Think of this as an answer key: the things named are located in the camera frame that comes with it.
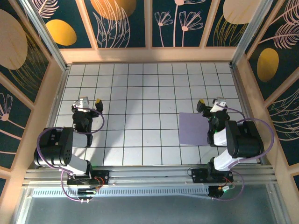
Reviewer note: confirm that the black controller module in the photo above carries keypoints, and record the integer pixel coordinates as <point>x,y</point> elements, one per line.
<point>86,192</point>
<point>216,192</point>

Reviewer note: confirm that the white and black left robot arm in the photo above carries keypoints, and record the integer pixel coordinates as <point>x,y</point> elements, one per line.
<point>79,163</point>

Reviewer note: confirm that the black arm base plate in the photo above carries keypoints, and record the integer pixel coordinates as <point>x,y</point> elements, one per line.
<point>198,176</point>
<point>105,175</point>

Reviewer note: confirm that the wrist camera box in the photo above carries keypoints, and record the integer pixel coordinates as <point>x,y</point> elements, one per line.
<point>82,102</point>
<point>219,102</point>

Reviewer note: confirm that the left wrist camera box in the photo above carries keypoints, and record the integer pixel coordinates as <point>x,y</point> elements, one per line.
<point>82,102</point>

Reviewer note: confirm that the aluminium corner post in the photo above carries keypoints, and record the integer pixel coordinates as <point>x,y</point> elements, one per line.
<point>250,35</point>
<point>46,38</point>

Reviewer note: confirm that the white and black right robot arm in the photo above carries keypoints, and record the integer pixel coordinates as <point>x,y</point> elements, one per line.
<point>224,161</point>

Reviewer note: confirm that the aluminium table side rail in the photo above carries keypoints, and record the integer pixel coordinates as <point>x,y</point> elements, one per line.
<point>241,93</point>
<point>52,116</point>

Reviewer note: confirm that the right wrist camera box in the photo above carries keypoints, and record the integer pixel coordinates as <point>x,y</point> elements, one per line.
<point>219,102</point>

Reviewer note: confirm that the light purple paper sheet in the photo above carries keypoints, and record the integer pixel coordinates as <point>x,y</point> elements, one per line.
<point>192,129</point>

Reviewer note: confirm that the aluminium mounting rail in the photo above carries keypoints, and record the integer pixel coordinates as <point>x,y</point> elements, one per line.
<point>149,175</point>

